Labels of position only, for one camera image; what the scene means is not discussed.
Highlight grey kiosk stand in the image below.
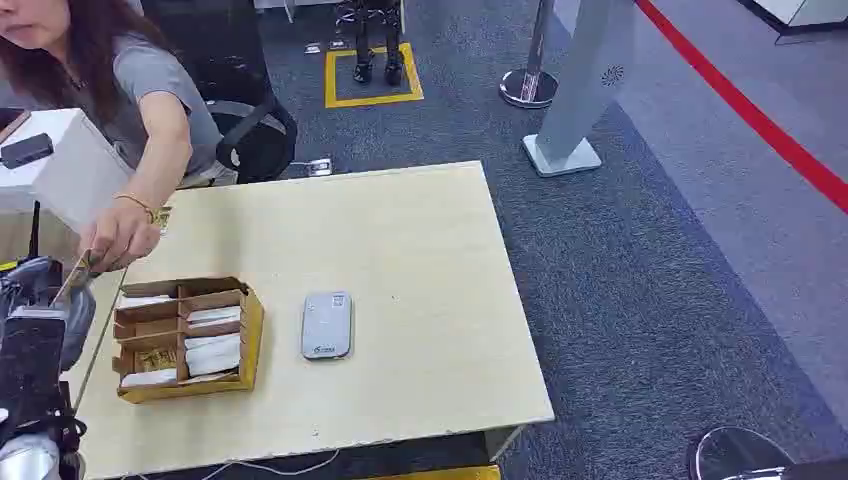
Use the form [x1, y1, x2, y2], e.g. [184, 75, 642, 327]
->
[521, 0, 639, 179]

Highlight gold card stack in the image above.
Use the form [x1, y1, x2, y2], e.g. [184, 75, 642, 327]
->
[133, 347, 179, 374]

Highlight wooden card box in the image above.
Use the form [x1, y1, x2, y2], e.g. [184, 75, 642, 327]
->
[111, 276, 266, 406]

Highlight yellow floor tape strip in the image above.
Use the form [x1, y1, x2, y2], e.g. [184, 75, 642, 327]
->
[360, 464, 502, 480]

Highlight black robot legs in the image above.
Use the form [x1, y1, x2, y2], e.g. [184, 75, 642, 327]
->
[333, 0, 407, 87]

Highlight person's left hand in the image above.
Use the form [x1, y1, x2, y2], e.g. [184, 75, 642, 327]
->
[79, 198, 162, 273]

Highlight person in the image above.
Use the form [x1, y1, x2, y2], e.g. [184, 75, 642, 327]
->
[0, 0, 240, 273]

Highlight black office chair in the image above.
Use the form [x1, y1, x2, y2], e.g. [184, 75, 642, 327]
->
[140, 0, 299, 186]

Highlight black power adapter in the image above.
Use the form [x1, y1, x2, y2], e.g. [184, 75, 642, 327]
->
[0, 133, 56, 171]

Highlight white card stack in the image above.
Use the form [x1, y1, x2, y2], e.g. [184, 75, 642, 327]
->
[120, 367, 179, 390]
[183, 332, 242, 379]
[118, 294, 176, 310]
[186, 305, 242, 330]

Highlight white cable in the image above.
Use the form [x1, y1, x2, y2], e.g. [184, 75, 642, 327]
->
[132, 449, 341, 480]

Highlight black router with antenna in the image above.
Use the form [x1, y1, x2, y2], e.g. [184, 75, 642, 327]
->
[0, 200, 42, 274]

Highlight chrome stanchion base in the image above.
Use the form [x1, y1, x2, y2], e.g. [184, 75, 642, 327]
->
[686, 425, 796, 480]

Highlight chrome stanchion post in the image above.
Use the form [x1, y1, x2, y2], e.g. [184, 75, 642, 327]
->
[498, 0, 560, 110]

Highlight red barrier belt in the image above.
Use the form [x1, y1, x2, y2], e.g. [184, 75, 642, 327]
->
[633, 0, 848, 216]

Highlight white platform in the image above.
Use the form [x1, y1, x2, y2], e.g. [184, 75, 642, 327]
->
[737, 0, 848, 46]

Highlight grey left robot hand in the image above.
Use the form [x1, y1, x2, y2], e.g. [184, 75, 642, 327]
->
[0, 256, 98, 372]

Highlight yellow floor tape square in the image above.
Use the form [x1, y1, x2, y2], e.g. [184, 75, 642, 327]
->
[323, 42, 426, 110]

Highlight white cabinet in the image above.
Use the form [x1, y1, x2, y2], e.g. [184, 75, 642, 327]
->
[0, 107, 135, 234]

